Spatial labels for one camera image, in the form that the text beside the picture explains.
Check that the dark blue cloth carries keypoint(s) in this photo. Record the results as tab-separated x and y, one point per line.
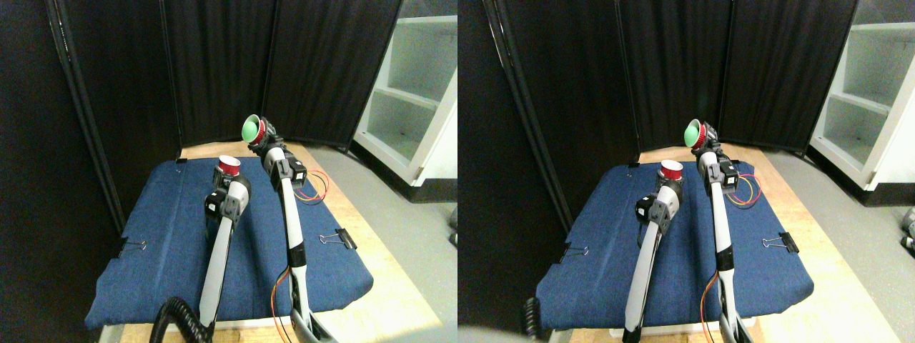
143	271
593	279

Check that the black curtain stand pole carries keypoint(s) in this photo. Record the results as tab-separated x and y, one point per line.
86	107
529	111

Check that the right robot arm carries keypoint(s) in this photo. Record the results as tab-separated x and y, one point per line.
720	221
292	221

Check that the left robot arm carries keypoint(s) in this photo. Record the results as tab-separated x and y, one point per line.
647	264
218	264

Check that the white shelf unit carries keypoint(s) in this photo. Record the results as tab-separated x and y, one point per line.
886	143
429	143

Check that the red cup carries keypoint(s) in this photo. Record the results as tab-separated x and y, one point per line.
671	171
261	134
229	167
703	137

